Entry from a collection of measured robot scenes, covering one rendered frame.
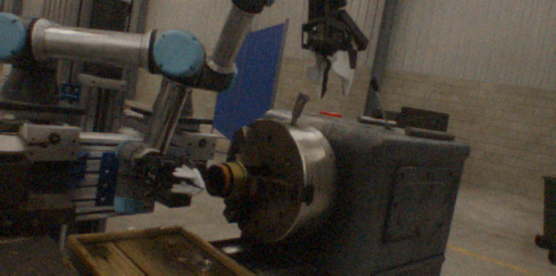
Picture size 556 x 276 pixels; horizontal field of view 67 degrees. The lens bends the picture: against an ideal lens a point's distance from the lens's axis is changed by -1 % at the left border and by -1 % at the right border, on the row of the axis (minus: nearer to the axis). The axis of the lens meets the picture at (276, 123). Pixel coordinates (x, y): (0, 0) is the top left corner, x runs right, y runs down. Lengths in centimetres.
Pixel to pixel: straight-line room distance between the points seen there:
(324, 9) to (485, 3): 1064
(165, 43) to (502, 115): 1022
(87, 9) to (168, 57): 57
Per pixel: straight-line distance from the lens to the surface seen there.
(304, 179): 99
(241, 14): 145
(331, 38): 88
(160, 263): 103
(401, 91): 1144
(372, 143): 107
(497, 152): 1099
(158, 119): 126
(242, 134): 109
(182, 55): 109
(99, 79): 153
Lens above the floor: 131
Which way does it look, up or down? 4 degrees down
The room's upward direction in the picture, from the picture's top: 10 degrees clockwise
